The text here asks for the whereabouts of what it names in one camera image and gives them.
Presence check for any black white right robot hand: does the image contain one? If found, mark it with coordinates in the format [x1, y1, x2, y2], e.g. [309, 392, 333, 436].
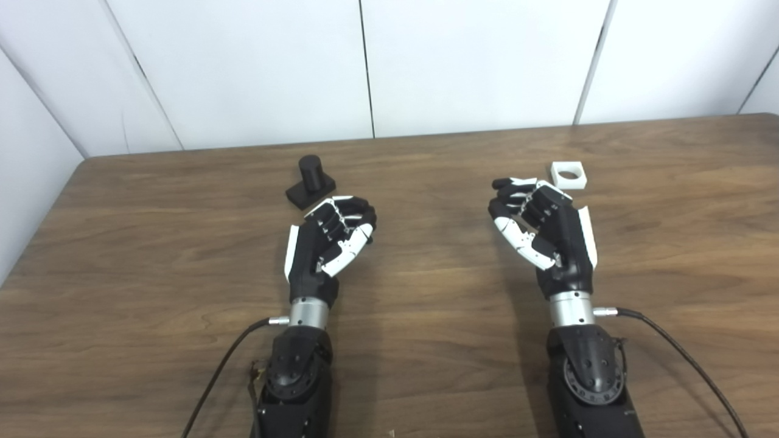
[487, 177, 598, 300]

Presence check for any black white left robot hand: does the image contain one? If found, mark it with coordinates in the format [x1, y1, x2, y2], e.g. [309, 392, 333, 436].
[284, 195, 377, 308]

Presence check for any white square piece with hole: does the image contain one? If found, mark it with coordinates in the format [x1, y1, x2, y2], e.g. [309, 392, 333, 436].
[550, 161, 587, 188]

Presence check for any black peg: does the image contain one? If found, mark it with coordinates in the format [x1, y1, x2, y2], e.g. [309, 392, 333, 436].
[285, 155, 337, 210]

